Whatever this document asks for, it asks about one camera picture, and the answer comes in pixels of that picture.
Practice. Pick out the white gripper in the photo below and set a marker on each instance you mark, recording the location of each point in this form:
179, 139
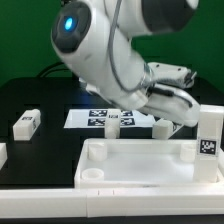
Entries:
166, 96

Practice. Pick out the white desk top tray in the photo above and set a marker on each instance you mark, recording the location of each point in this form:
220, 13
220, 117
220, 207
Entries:
136, 163

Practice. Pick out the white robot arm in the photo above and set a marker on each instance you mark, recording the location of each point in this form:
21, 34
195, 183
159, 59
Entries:
93, 39

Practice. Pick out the white marker sheet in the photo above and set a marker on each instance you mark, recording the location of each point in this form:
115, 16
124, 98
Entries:
95, 118

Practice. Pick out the white left barrier block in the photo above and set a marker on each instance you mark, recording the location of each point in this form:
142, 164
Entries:
3, 154

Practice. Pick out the white front barrier rail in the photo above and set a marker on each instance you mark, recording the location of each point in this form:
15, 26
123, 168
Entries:
51, 203

